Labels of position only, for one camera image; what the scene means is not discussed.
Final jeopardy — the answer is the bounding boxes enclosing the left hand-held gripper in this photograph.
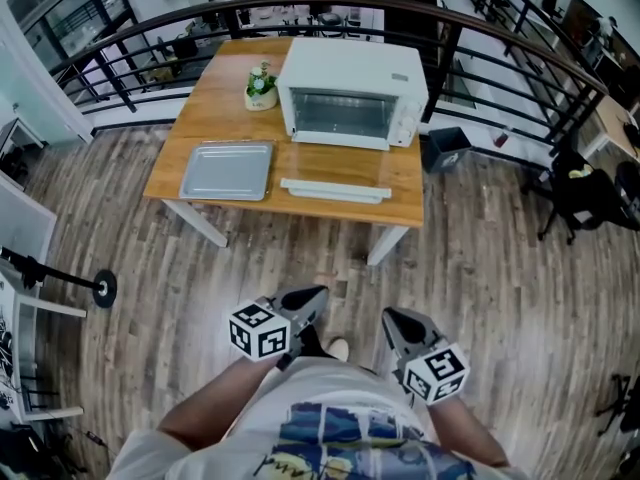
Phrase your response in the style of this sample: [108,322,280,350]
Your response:
[228,285,330,372]

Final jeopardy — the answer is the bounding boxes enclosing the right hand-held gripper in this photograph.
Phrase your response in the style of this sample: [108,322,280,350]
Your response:
[382,307,472,407]

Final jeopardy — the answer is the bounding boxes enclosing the grey metal baking tray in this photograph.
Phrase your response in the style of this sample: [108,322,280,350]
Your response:
[178,140,275,203]

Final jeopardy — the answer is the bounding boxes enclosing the person's left forearm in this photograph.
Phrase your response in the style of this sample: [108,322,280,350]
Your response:
[157,357,274,452]

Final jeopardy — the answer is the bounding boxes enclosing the person's right forearm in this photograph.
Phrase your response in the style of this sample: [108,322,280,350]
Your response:
[427,392,509,469]

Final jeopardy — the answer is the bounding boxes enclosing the white toaster oven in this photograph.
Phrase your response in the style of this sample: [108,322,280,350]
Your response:
[275,36,430,205]

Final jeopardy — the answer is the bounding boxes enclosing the person's left shoe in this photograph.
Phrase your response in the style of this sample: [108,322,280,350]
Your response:
[324,336,350,362]

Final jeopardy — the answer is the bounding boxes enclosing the person's printed white shirt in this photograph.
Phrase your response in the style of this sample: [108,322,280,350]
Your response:
[107,357,531,480]

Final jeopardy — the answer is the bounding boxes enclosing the black stand with weight disc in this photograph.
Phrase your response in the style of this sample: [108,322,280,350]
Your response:
[0,245,119,310]

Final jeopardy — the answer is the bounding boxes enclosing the dark grey waste bin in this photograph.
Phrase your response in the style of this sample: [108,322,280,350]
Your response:
[423,126,472,174]

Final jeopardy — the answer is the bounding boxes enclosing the white pot with flowers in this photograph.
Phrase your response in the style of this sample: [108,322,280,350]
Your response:
[243,60,279,113]

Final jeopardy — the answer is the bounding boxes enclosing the black chair base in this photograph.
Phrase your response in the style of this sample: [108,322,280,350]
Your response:
[594,372,640,437]

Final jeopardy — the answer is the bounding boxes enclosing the black office chair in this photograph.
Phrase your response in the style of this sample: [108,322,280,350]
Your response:
[613,160,640,227]
[522,137,621,246]

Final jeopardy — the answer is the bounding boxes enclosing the white partition cabinet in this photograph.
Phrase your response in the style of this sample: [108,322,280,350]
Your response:
[0,170,59,269]

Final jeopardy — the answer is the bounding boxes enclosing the light wooden desk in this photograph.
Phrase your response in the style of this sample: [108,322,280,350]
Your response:
[579,95,640,162]

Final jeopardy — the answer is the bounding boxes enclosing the black bag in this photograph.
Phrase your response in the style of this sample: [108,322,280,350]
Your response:
[0,425,76,480]

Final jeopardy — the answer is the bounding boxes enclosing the small white desk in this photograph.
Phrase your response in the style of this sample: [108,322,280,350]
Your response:
[0,117,49,179]

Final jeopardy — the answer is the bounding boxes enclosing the black floor cable with adapter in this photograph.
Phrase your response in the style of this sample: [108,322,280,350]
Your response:
[64,420,109,449]

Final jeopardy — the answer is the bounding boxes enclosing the white metal-frame desk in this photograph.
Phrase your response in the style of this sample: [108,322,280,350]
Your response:
[0,260,89,424]

